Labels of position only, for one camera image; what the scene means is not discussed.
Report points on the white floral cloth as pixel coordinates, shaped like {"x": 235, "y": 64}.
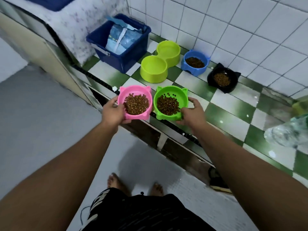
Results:
{"x": 79, "y": 28}

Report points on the person's foot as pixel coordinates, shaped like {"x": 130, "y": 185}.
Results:
{"x": 116, "y": 182}
{"x": 157, "y": 189}

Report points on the open wooden cupboard door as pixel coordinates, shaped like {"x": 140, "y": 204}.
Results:
{"x": 217, "y": 180}

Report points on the green cat bowl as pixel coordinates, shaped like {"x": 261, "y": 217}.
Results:
{"x": 170, "y": 90}

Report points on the person's left hand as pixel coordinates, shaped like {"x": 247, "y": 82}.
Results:
{"x": 112, "y": 115}

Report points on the black shorts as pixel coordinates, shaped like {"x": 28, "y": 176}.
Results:
{"x": 144, "y": 214}

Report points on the person's right hand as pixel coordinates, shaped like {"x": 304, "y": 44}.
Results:
{"x": 195, "y": 116}

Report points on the person's right foot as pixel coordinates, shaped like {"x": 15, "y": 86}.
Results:
{"x": 157, "y": 189}

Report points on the beige cupboard door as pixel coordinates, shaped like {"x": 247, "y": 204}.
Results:
{"x": 48, "y": 60}

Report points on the black cat bowl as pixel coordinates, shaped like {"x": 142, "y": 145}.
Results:
{"x": 233, "y": 81}

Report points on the pink cat-ear bowl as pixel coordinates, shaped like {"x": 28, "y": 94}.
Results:
{"x": 134, "y": 90}

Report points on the checkered tiled counter base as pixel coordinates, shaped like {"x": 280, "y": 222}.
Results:
{"x": 79, "y": 76}

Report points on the yellow-green liquid bottle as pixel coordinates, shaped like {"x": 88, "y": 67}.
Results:
{"x": 300, "y": 107}

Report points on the blue pet food bag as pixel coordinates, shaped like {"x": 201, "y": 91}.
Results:
{"x": 120, "y": 38}

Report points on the yellow-green double pet bowl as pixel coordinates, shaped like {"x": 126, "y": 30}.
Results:
{"x": 154, "y": 67}

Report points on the person's left forearm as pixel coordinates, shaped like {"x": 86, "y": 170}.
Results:
{"x": 55, "y": 185}

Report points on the blue cat bowl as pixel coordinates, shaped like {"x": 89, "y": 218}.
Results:
{"x": 195, "y": 70}

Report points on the clear plastic water bottle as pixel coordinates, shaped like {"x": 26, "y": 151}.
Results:
{"x": 286, "y": 134}

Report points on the person's right forearm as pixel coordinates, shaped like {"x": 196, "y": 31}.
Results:
{"x": 255, "y": 180}

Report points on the person's left foot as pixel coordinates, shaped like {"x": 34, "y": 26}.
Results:
{"x": 116, "y": 182}

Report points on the blue lidded storage box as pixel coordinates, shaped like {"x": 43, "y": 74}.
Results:
{"x": 130, "y": 57}

